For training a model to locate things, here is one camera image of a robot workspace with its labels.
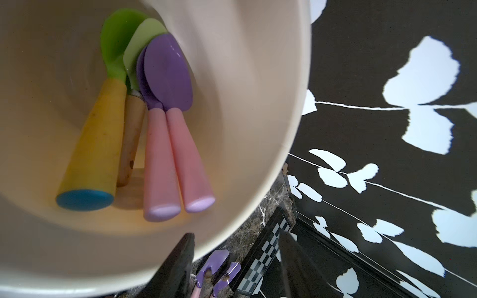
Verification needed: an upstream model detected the lime pointed trowel yellow handle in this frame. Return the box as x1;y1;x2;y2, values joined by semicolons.
55;8;147;211

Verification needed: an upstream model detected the cream plastic bucket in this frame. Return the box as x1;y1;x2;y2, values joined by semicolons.
1;1;311;298

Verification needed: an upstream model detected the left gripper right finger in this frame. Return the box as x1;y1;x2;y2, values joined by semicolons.
278;231;340;298

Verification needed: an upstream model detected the purple pointed trowel front row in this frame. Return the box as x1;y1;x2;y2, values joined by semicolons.
136;49;181;222

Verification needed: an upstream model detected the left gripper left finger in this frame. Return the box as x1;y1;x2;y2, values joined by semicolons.
135;233;195;298

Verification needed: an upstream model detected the purple square trowel pink handle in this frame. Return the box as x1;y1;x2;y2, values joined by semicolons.
191;250;229;298

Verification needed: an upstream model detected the black white checkerboard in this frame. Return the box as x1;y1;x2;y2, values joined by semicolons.
231;207;291;296

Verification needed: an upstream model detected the purple pointed trowel pink handle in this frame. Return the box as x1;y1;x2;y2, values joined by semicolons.
143;34;216;213

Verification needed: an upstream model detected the lime square trowel wooden handle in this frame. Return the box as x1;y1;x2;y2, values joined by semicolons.
117;18;167;187

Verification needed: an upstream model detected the purple trowel pink handle right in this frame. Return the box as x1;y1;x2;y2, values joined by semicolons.
210;262;241;298

